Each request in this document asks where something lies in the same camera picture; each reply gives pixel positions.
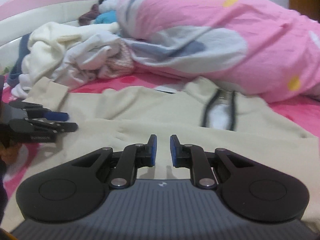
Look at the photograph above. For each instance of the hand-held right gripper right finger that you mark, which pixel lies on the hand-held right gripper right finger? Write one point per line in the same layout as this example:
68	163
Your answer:
173	152

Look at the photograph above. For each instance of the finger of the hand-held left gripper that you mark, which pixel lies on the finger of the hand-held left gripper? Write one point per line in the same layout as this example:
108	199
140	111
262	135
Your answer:
57	116
37	127

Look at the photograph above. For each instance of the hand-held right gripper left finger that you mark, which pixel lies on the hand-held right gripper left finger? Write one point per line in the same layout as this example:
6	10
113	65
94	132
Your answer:
153	152

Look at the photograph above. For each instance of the beige zip jacket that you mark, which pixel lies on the beige zip jacket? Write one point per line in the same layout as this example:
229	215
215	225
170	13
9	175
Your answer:
150	110

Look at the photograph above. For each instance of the person's left hand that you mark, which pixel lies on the person's left hand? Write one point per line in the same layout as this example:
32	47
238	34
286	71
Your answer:
8	153

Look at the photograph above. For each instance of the blue garment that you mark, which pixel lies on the blue garment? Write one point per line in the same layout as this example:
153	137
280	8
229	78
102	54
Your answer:
22	50

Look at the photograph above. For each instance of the white garment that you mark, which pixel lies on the white garment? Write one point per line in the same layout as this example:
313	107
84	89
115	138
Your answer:
87	55

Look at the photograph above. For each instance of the cream fleece garment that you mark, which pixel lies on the cream fleece garment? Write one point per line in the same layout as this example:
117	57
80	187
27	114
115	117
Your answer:
50	45

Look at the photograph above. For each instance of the pink floral bed blanket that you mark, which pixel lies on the pink floral bed blanket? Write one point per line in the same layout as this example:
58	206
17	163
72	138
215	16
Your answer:
125	82

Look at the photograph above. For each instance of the pink checked garment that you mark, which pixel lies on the pink checked garment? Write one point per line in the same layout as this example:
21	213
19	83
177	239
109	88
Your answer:
117	62

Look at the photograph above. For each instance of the pink and white headboard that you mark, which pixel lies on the pink and white headboard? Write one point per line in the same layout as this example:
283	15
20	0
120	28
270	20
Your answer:
37	15

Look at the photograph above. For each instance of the dark maroon pillow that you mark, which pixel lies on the dark maroon pillow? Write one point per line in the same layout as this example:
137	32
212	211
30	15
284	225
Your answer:
88	16

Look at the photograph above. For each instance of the pink floral quilt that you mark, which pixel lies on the pink floral quilt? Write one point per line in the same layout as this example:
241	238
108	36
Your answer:
200	30

